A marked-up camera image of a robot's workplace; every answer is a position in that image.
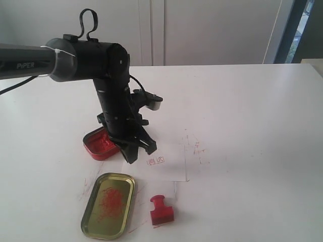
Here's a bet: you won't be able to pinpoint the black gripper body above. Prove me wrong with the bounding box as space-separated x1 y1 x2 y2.
97 100 149 149

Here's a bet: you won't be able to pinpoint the red rubber stamp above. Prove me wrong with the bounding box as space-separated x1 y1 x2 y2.
150 195 174 226

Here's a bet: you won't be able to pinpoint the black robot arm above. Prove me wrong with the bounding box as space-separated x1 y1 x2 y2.
1 35 163 164

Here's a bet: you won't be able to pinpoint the red ink pad tin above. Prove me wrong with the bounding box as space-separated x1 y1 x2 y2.
83 127 120 161

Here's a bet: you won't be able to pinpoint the white paper sheet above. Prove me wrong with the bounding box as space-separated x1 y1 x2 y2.
122 143 186 182

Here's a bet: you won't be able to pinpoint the gold tin lid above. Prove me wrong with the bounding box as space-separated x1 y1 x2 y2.
81 172 136 240

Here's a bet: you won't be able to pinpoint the white cabinet doors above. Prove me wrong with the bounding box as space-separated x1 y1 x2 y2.
0 0 296 68

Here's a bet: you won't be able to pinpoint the white zip tie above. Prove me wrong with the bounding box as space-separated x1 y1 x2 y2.
38 45 75 77

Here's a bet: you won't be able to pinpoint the beige side table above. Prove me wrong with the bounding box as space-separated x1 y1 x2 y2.
301 58 323 76

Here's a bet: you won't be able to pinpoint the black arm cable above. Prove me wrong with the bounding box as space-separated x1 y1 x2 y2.
79 9 99 41

